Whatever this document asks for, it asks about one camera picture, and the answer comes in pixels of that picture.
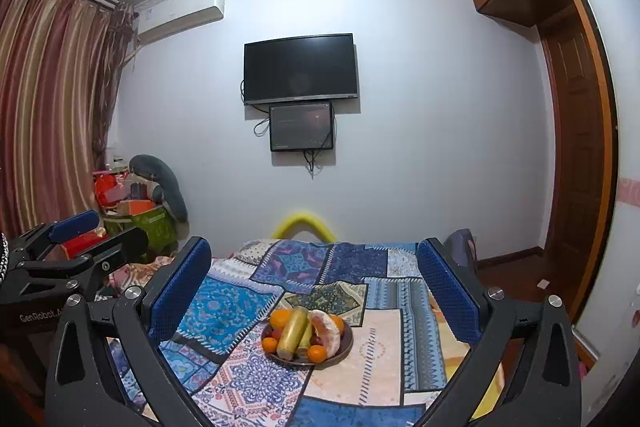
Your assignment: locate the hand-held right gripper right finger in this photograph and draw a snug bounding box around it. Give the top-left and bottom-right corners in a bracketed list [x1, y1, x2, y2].
[416, 237, 583, 427]

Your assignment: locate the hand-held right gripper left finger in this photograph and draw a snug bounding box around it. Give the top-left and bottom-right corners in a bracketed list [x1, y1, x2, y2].
[45, 236, 236, 427]

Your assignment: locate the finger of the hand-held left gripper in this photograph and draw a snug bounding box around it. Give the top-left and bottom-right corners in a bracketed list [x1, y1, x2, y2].
[74, 227, 150, 304]
[7, 209, 101, 268]

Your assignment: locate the brown round plate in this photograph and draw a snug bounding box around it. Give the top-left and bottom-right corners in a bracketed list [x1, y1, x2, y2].
[260, 319, 354, 367]

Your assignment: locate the peeled pomelo piece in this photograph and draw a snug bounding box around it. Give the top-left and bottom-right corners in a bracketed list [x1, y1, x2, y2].
[306, 309, 346, 358]

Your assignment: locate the orange patterned cloth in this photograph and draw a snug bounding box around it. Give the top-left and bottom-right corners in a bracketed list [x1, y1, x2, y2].
[107, 254, 176, 293]

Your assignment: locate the green bag with clothes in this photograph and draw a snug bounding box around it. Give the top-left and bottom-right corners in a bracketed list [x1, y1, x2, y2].
[102, 206, 178, 253]

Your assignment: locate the orange cardboard box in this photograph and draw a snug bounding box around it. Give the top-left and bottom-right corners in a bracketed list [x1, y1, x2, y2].
[117, 199, 157, 216]

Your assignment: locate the purple cushion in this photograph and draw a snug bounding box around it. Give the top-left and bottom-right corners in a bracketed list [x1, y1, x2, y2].
[445, 228, 479, 269]

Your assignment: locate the patchwork printed blanket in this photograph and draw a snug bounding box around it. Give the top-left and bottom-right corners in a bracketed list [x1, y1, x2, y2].
[107, 238, 506, 427]

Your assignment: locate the striped brown curtain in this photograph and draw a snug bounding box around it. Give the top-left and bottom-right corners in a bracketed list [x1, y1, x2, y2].
[0, 0, 136, 243]

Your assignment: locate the yellow foam tube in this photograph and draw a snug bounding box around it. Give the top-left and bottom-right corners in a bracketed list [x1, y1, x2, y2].
[271, 213, 337, 242]

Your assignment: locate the brown wooden door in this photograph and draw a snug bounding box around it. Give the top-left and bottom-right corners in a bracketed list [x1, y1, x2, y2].
[540, 4, 608, 268]

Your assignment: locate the white air conditioner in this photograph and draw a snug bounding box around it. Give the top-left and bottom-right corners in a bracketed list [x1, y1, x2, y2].
[136, 0, 227, 46]

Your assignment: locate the small wall monitor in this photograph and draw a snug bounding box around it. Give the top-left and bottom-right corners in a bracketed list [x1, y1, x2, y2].
[269, 101, 335, 152]

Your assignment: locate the black wall television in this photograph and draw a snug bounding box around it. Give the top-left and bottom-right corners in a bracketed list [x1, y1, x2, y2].
[242, 33, 361, 106]

